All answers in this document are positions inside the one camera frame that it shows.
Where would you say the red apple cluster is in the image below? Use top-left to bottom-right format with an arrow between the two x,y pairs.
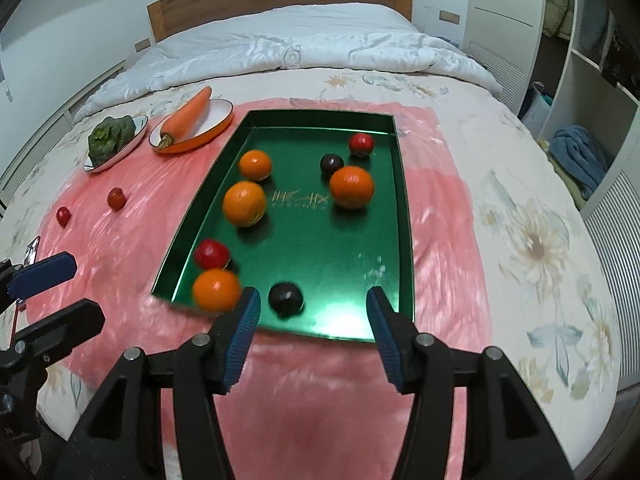
348,132 -> 375,158
107,188 -> 127,211

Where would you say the red apple gripper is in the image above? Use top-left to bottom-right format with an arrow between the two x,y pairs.
193,238 -> 231,270

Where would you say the orange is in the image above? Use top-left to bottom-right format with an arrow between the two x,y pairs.
239,150 -> 272,182
222,181 -> 267,228
192,269 -> 242,313

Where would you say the dark plum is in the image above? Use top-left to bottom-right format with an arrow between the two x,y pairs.
268,282 -> 305,318
319,154 -> 344,179

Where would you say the large orange mandarin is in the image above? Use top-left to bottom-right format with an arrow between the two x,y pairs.
329,166 -> 375,209

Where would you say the smartphone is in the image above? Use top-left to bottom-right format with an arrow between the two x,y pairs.
23,236 -> 40,266

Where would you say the red apple far left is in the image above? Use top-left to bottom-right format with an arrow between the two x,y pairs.
55,206 -> 72,229

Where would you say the floral bed sheet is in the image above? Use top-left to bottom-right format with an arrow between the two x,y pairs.
1,68 -> 620,464

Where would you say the green leafy vegetable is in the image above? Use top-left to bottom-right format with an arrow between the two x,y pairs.
88,115 -> 136,167

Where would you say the white blue-rimmed oval plate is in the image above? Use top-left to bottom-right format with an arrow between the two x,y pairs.
84,115 -> 149,174

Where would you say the orange carrot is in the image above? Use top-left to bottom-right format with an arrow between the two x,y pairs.
157,86 -> 212,150

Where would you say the orange white round plate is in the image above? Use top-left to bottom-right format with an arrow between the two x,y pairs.
148,99 -> 234,155

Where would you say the green tray box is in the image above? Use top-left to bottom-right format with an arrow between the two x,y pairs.
151,110 -> 414,341

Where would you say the blue towel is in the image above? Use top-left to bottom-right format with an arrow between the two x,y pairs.
549,125 -> 614,200

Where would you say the white duvet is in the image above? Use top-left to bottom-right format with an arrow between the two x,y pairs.
75,2 -> 502,120

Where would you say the white shelf unit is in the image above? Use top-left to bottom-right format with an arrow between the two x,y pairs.
538,0 -> 639,218

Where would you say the white wardrobe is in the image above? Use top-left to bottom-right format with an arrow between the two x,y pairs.
462,0 -> 546,113

